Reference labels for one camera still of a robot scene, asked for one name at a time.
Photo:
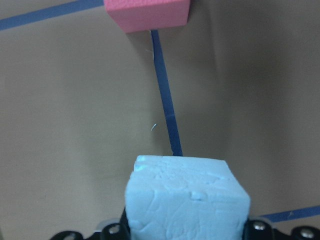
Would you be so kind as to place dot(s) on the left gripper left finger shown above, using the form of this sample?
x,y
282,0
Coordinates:
x,y
118,230

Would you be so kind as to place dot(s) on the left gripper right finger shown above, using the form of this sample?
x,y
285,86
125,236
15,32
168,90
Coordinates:
x,y
261,228

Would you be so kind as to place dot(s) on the light blue block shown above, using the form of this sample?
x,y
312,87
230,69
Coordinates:
x,y
184,198

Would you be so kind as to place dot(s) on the red block left far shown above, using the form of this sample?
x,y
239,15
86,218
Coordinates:
x,y
142,15

